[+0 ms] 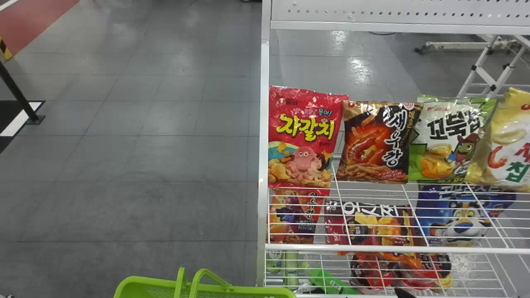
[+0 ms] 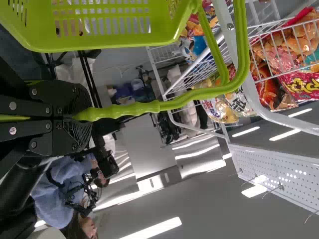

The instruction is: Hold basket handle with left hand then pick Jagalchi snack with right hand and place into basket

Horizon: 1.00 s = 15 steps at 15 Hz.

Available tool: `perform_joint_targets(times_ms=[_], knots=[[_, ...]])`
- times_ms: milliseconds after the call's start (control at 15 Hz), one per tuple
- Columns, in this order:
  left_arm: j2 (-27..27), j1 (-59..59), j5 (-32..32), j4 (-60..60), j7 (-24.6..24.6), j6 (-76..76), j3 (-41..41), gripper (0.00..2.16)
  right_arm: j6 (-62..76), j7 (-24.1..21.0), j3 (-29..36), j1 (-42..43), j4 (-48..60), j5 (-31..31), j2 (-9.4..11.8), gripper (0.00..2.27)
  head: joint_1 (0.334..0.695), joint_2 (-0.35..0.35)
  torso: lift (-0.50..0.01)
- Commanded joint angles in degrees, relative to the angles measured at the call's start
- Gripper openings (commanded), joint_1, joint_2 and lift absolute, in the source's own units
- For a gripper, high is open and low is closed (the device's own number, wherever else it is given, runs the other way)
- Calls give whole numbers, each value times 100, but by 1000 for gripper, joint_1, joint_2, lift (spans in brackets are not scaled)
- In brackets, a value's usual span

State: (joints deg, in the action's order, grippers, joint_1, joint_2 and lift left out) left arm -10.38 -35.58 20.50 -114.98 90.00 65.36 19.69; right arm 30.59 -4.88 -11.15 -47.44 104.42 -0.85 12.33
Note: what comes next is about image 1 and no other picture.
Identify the orange snack packet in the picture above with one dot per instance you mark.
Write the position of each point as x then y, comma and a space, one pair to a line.
296, 215

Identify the dark red snack packet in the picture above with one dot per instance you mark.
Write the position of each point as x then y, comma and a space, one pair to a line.
372, 225

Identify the blue cereal bag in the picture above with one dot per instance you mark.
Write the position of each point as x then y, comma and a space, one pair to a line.
459, 215

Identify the green basket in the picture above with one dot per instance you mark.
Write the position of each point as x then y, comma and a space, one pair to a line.
157, 287

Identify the white folding ladder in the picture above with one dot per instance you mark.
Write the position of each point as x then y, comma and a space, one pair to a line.
492, 68

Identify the black snack packet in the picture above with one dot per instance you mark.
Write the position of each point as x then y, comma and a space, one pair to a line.
379, 145

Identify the green snack packet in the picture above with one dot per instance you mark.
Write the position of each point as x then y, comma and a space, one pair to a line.
445, 136

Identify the green bottle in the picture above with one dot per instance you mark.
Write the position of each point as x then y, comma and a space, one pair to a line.
331, 283

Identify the yellow snack packet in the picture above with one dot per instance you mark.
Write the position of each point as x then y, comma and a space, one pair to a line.
507, 145

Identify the striped post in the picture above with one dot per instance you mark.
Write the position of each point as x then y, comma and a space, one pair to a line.
16, 93

